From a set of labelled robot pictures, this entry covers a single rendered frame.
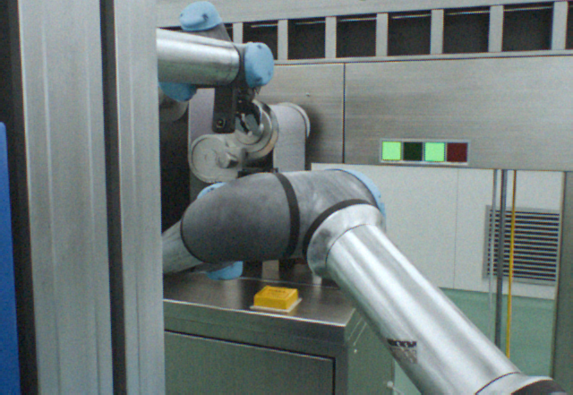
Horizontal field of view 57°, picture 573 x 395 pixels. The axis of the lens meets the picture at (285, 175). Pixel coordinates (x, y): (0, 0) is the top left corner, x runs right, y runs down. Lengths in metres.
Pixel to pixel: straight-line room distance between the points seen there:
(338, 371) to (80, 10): 0.96
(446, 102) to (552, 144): 0.29
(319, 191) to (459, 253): 3.34
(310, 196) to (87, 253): 0.49
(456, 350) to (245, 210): 0.28
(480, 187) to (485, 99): 2.39
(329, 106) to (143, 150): 1.39
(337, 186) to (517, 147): 0.91
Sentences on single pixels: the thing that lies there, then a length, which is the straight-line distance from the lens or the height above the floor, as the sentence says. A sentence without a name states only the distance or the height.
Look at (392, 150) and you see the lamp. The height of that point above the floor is 1.18.
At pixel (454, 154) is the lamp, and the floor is 1.18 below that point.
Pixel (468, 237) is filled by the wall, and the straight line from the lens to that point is 3.95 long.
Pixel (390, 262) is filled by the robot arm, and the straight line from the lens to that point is 0.60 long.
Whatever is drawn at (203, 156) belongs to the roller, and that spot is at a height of 1.18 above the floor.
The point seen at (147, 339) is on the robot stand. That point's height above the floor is 1.19.
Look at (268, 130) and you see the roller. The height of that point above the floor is 1.25.
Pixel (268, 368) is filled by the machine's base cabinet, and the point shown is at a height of 0.77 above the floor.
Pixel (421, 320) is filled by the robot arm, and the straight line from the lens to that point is 0.55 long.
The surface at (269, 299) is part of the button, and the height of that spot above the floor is 0.92.
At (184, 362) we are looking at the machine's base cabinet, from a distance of 1.22.
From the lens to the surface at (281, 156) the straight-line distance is 1.35.
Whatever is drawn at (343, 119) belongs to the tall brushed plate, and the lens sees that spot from 1.58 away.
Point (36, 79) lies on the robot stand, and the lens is 0.17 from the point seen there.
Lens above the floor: 1.28
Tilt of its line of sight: 6 degrees down
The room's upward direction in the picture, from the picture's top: straight up
